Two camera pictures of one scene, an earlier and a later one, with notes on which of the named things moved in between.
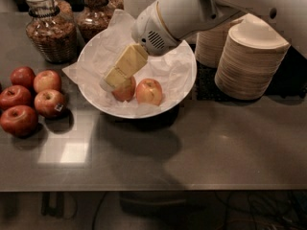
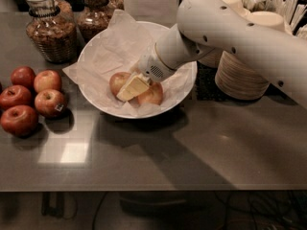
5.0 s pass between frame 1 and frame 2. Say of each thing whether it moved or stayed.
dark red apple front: stayed
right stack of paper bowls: stayed
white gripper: moved
